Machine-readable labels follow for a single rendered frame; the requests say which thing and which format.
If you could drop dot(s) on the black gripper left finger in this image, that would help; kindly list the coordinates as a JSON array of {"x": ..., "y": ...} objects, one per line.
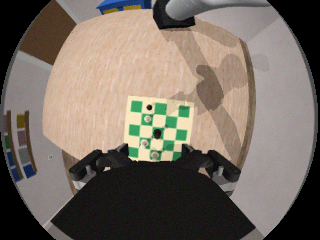
[{"x": 95, "y": 163}]

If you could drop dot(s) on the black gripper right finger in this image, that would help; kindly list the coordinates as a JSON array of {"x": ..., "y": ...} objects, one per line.
[{"x": 224, "y": 173}]

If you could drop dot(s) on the green and cream chessboard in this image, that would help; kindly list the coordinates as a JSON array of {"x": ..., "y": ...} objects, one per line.
[{"x": 172, "y": 117}]

